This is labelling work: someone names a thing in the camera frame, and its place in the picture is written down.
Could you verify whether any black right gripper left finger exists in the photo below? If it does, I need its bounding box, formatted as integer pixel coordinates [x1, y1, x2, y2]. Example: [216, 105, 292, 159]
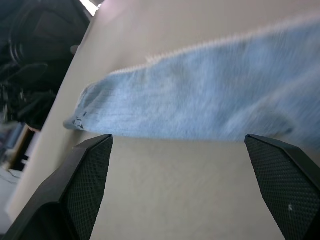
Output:
[0, 133, 114, 240]

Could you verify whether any light blue towel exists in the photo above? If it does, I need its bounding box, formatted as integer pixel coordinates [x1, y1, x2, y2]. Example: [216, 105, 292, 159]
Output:
[63, 15, 320, 151]

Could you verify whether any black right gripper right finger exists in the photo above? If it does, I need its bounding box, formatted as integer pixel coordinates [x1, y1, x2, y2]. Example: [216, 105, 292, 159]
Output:
[244, 134, 320, 240]

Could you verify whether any black chair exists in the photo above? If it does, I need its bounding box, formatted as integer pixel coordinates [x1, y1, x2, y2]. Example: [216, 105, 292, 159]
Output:
[0, 0, 91, 131]

